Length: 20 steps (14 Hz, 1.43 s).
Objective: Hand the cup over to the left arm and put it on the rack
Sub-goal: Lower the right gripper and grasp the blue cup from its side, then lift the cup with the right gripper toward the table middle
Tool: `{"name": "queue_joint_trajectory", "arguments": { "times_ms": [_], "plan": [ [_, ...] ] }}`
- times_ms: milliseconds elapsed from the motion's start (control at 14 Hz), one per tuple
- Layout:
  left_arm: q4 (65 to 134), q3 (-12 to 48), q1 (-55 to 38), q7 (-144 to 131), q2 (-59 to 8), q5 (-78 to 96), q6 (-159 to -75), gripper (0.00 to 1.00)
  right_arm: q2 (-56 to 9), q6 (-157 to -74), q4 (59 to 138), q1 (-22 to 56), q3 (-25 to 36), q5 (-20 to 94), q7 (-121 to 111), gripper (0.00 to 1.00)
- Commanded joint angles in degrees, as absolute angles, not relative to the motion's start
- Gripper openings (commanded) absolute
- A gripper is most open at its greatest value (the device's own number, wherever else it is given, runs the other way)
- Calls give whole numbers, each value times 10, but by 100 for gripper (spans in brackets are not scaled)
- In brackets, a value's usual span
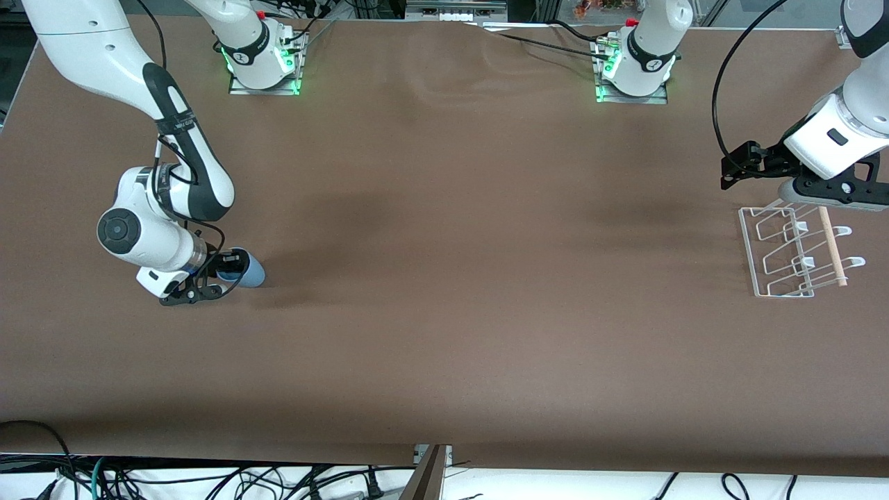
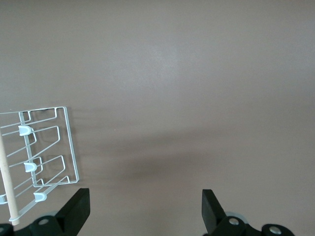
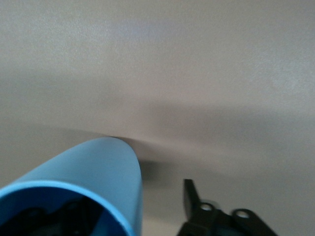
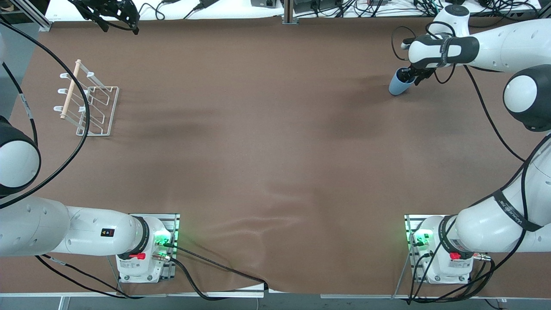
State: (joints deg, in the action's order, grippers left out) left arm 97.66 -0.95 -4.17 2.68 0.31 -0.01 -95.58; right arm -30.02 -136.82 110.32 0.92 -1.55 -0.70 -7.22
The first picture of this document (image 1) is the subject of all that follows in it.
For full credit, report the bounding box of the black cable on table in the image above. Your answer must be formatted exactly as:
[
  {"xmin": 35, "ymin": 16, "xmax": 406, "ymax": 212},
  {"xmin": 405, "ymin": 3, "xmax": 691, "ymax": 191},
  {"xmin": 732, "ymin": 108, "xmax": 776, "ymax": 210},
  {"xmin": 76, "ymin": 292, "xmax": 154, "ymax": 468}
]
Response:
[
  {"xmin": 486, "ymin": 29, "xmax": 615, "ymax": 60},
  {"xmin": 549, "ymin": 19, "xmax": 608, "ymax": 48}
]

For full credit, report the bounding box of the thick black cable loop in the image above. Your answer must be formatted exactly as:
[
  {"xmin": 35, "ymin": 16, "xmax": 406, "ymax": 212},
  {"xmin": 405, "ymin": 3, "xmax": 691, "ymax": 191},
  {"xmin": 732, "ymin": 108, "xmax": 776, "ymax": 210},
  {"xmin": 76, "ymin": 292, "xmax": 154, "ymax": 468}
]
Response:
[{"xmin": 0, "ymin": 419, "xmax": 78, "ymax": 500}]

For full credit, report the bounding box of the blue plastic cup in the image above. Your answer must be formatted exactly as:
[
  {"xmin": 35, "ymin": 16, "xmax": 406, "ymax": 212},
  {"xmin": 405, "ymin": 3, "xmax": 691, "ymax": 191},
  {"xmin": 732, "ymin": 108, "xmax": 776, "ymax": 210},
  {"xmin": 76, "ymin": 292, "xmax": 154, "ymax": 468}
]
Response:
[{"xmin": 217, "ymin": 249, "xmax": 267, "ymax": 289}]

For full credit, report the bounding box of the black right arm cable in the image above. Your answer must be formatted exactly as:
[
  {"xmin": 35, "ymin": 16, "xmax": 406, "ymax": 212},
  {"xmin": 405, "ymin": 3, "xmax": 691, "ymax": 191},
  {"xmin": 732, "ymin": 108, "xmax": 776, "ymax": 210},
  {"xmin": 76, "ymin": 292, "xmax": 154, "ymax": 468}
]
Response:
[{"xmin": 135, "ymin": 0, "xmax": 227, "ymax": 278}]

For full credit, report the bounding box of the grey metal table bracket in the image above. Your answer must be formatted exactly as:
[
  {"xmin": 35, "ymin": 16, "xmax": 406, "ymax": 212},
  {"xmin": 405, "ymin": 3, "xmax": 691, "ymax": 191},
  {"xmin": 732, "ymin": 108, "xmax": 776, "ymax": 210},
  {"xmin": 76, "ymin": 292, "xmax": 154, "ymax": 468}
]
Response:
[{"xmin": 399, "ymin": 444, "xmax": 454, "ymax": 500}]

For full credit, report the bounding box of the grey power strip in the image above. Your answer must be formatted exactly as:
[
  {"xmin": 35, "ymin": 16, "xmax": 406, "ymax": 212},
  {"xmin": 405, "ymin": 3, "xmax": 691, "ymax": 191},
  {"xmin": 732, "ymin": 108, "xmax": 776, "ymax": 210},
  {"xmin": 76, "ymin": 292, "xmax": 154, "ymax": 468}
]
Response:
[{"xmin": 406, "ymin": 0, "xmax": 508, "ymax": 22}]

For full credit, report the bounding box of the teal cable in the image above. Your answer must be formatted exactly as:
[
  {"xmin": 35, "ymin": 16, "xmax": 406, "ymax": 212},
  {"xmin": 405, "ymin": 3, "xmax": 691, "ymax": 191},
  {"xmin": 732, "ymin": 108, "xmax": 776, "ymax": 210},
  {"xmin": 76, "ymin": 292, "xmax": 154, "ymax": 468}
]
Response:
[{"xmin": 89, "ymin": 455, "xmax": 113, "ymax": 500}]

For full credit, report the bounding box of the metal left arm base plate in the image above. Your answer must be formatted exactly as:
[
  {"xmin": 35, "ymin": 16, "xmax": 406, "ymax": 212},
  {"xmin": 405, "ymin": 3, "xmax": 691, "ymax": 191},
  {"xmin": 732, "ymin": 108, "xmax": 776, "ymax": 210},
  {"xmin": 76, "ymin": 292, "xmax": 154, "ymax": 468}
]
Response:
[{"xmin": 592, "ymin": 36, "xmax": 670, "ymax": 106}]

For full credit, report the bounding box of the brown table cover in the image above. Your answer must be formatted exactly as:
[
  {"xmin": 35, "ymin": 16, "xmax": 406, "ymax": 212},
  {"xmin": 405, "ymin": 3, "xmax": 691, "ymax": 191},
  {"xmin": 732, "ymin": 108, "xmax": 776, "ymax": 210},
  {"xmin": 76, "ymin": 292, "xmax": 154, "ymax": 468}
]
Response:
[{"xmin": 0, "ymin": 12, "xmax": 889, "ymax": 478}]

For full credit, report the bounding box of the white wire cup rack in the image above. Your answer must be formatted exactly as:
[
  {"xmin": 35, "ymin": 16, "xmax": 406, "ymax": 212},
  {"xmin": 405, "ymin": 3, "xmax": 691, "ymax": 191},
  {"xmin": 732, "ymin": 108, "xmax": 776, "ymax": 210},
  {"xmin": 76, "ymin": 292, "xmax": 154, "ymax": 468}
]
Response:
[{"xmin": 738, "ymin": 201, "xmax": 867, "ymax": 299}]

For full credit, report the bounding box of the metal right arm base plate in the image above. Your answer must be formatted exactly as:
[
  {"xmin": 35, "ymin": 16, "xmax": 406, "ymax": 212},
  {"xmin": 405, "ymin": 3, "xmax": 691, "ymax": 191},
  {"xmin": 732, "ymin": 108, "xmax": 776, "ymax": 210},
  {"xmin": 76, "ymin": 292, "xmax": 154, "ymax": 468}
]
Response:
[{"xmin": 228, "ymin": 29, "xmax": 304, "ymax": 97}]

